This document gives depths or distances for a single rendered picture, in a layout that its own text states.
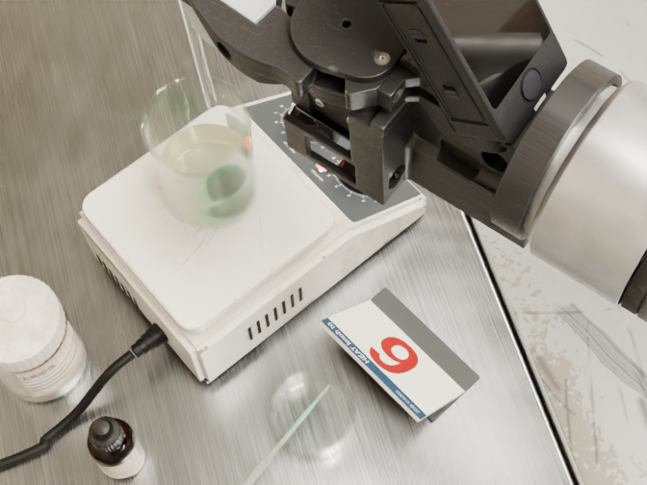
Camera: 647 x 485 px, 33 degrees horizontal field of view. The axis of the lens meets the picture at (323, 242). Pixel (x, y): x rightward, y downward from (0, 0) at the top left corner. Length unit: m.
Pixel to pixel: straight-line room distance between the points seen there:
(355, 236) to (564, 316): 0.16
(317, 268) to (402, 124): 0.28
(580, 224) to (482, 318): 0.37
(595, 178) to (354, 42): 0.10
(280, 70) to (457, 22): 0.07
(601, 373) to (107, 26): 0.46
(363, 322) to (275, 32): 0.34
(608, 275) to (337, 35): 0.13
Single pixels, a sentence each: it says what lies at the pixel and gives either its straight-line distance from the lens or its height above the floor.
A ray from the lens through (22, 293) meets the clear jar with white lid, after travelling 0.70.
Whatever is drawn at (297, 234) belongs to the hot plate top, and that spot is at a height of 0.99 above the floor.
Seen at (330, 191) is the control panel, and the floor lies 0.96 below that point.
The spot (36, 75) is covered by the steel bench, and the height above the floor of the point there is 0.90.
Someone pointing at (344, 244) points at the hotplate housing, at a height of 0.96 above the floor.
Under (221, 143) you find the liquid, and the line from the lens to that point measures 0.68.
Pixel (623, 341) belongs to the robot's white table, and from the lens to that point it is 0.77.
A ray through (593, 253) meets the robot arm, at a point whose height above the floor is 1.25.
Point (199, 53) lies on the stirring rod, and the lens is 0.56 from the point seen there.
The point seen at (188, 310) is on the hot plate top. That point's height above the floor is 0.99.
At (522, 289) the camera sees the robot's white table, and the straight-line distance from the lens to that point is 0.77.
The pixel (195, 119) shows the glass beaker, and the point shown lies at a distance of 0.68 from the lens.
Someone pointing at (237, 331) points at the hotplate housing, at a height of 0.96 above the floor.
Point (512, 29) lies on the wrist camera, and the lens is 0.40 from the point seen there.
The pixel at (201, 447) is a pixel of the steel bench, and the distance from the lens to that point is 0.73.
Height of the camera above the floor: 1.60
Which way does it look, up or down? 64 degrees down
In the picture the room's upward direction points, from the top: 3 degrees counter-clockwise
